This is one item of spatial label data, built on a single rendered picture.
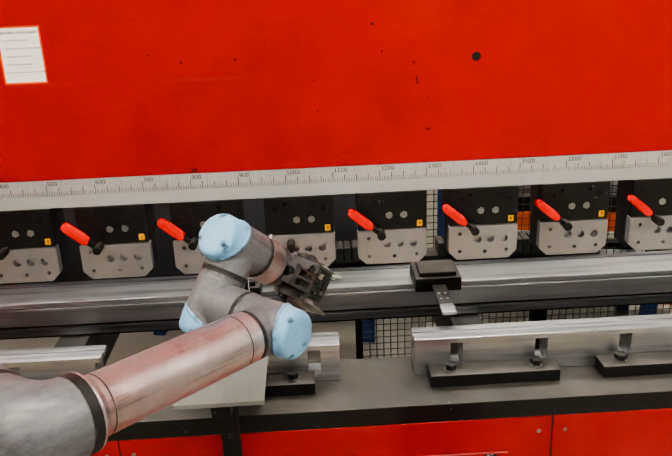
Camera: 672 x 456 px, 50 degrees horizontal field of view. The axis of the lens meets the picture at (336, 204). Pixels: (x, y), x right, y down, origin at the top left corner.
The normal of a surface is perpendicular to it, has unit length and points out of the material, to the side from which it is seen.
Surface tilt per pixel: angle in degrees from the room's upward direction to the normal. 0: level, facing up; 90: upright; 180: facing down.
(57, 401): 36
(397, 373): 0
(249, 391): 0
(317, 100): 90
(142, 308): 90
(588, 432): 90
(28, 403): 31
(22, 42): 90
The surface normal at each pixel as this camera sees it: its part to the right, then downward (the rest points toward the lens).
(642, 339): 0.04, 0.33
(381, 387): -0.04, -0.94
